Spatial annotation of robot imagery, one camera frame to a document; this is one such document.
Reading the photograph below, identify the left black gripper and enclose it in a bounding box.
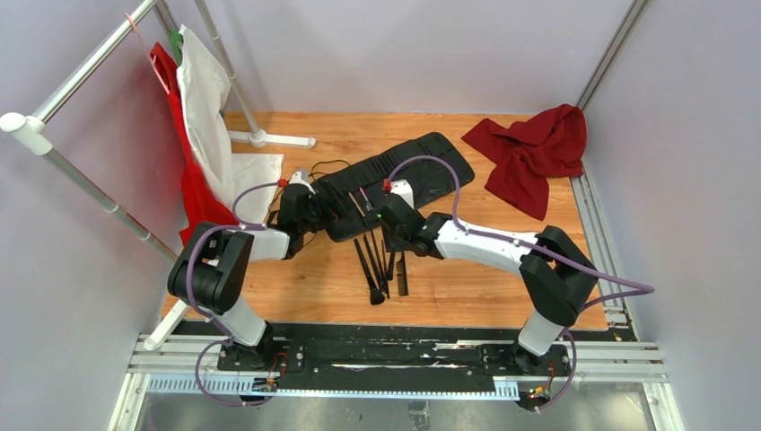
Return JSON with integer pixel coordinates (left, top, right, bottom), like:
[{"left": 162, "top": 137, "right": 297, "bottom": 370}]
[{"left": 300, "top": 181, "right": 355, "bottom": 234}]

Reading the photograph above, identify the black comb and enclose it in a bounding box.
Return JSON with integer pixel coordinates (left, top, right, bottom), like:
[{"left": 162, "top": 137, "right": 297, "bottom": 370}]
[{"left": 396, "top": 252, "right": 409, "bottom": 297}]

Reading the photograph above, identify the pink handle makeup brush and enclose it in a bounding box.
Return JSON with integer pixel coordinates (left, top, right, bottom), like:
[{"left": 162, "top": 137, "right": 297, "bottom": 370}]
[{"left": 359, "top": 187, "right": 372, "bottom": 211}]

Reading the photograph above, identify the black makeup brush roll case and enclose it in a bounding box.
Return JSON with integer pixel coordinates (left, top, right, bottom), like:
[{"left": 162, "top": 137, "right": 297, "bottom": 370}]
[{"left": 311, "top": 132, "right": 475, "bottom": 242}]

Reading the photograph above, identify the large black powder brush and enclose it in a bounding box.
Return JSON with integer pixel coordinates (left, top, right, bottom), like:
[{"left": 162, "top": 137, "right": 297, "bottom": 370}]
[{"left": 353, "top": 239, "right": 385, "bottom": 305}]

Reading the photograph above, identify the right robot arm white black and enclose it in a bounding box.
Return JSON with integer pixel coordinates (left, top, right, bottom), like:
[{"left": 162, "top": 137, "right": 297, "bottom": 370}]
[{"left": 373, "top": 193, "right": 599, "bottom": 374}]

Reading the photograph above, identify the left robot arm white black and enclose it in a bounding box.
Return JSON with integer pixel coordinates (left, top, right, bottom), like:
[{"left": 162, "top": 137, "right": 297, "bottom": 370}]
[{"left": 167, "top": 184, "right": 337, "bottom": 371}]

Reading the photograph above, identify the thin black makeup brush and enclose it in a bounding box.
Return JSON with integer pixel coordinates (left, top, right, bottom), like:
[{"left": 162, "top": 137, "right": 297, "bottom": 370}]
[{"left": 363, "top": 235, "right": 389, "bottom": 298}]

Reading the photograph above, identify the red hanging garment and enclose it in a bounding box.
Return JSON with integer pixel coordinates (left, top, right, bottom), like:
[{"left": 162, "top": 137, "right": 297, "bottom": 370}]
[{"left": 150, "top": 42, "right": 237, "bottom": 245}]

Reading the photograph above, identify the white hanging cloth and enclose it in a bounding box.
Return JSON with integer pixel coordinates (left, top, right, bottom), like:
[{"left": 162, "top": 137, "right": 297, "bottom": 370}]
[{"left": 176, "top": 25, "right": 284, "bottom": 224}]

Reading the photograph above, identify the dark red cloth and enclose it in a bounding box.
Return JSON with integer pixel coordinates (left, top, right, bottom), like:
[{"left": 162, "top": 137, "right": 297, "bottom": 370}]
[{"left": 462, "top": 104, "right": 588, "bottom": 221}]

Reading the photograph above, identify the pink hanger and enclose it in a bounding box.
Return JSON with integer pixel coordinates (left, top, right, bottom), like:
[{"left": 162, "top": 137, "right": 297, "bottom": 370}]
[{"left": 125, "top": 13, "right": 170, "bottom": 95}]

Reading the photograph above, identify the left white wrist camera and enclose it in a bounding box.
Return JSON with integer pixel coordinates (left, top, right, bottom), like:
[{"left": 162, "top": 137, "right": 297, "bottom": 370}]
[{"left": 288, "top": 169, "right": 315, "bottom": 194}]

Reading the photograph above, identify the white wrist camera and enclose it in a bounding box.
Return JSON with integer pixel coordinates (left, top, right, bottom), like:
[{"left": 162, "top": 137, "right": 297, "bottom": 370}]
[
  {"left": 390, "top": 180, "right": 415, "bottom": 208},
  {"left": 288, "top": 169, "right": 315, "bottom": 194}
]

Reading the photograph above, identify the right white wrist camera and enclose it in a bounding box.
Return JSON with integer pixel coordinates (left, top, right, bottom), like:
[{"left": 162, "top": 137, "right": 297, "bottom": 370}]
[{"left": 390, "top": 180, "right": 415, "bottom": 208}]

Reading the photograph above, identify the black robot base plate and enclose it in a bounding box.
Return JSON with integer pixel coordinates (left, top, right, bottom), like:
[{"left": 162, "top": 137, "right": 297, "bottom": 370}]
[{"left": 211, "top": 323, "right": 576, "bottom": 399}]

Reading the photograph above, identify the aluminium rail frame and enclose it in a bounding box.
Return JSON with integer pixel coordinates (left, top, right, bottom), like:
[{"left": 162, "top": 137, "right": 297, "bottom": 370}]
[{"left": 109, "top": 324, "right": 684, "bottom": 430}]

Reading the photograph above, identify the silver clothes rack frame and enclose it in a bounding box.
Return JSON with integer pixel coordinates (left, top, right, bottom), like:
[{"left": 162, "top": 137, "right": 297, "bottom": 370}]
[{"left": 0, "top": 0, "right": 318, "bottom": 352}]

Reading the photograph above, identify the right corner aluminium post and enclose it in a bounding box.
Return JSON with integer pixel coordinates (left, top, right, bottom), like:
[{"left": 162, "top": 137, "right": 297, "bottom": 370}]
[{"left": 576, "top": 0, "right": 651, "bottom": 110}]

